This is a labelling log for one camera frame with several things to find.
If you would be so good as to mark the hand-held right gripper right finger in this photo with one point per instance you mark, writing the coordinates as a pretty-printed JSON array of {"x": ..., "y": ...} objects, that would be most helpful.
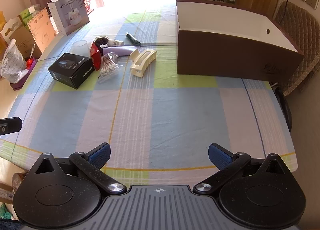
[{"x": 220, "y": 157}]

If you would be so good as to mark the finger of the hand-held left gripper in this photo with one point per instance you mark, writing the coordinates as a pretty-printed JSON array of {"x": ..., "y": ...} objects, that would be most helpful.
[{"x": 11, "y": 124}]

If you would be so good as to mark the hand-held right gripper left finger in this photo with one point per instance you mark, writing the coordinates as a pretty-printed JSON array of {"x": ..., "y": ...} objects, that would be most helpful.
[{"x": 100, "y": 157}]

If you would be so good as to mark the black product box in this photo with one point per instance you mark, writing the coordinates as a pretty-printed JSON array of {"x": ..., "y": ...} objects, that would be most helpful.
[{"x": 71, "y": 69}]

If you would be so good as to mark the red snack packet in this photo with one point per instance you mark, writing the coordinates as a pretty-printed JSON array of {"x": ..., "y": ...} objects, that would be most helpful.
[{"x": 96, "y": 58}]

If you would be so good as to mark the brown storage box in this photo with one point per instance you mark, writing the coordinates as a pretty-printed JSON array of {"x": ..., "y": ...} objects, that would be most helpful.
[{"x": 225, "y": 57}]

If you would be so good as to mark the clear plastic container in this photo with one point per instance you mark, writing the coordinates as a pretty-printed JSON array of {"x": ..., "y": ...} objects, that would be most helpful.
[{"x": 80, "y": 47}]

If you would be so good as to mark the purple bottle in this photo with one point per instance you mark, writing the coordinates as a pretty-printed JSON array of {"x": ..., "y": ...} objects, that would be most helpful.
[{"x": 120, "y": 51}]

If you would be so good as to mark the small white bottle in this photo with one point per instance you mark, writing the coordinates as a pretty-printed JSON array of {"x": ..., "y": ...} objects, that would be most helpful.
[{"x": 115, "y": 43}]

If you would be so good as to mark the brown velvet scrunchie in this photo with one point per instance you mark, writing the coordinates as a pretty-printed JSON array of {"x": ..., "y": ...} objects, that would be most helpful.
[{"x": 101, "y": 40}]

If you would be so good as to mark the green tube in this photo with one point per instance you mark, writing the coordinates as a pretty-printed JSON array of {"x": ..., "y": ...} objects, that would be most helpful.
[{"x": 133, "y": 39}]

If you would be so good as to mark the purple box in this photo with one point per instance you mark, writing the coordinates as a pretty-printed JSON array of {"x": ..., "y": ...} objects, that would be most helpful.
[{"x": 23, "y": 79}]

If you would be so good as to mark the clear plastic bag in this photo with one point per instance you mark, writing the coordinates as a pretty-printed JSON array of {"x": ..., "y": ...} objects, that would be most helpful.
[{"x": 12, "y": 62}]

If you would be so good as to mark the red ornament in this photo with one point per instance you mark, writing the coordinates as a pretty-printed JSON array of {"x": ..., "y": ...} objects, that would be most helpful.
[{"x": 30, "y": 64}]

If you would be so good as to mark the small cardboard box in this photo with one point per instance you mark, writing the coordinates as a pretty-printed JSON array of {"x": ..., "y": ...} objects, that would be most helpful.
[{"x": 6, "y": 192}]

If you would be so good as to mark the black curved object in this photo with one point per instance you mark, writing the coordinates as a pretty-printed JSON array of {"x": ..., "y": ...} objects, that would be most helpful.
[{"x": 286, "y": 109}]

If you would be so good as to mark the brown cardboard box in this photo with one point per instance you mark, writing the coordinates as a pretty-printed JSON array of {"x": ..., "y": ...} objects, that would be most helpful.
[{"x": 22, "y": 39}]

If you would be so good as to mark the bag of cotton swabs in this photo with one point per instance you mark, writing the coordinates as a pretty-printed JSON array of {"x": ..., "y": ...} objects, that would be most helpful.
[{"x": 110, "y": 67}]

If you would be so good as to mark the pink cardboard carrier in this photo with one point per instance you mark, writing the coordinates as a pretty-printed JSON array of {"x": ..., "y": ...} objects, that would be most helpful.
[{"x": 42, "y": 32}]

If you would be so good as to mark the cream hair claw clip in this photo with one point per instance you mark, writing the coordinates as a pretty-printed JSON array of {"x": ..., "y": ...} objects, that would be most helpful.
[{"x": 140, "y": 63}]

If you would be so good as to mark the yellow bag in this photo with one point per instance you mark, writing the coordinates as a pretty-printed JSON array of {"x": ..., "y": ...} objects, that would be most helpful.
[{"x": 2, "y": 19}]

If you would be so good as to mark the green tissue packs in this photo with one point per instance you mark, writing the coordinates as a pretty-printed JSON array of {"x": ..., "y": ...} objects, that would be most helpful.
[{"x": 28, "y": 12}]

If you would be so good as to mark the white humidifier box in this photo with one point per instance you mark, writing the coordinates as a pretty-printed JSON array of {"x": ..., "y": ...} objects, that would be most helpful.
[{"x": 70, "y": 17}]

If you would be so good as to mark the brown quilted chair cushion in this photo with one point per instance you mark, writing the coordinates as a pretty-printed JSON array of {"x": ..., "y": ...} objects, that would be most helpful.
[{"x": 300, "y": 37}]

